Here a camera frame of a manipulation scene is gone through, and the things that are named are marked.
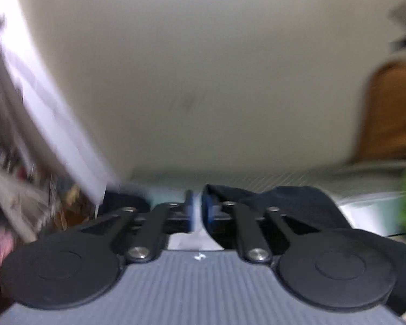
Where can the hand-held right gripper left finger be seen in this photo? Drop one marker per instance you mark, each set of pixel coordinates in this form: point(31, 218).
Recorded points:
point(189, 210)

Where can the orange cushion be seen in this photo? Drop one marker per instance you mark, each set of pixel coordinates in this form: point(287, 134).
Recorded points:
point(392, 115)

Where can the black cloth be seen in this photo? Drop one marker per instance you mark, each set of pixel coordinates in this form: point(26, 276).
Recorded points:
point(291, 203)

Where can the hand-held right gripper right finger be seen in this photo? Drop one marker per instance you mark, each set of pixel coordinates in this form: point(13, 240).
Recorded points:
point(208, 211)

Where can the pile of mixed clutter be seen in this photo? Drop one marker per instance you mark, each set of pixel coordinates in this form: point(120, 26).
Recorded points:
point(23, 193)

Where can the white door frame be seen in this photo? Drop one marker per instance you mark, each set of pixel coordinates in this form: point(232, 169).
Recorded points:
point(54, 108)

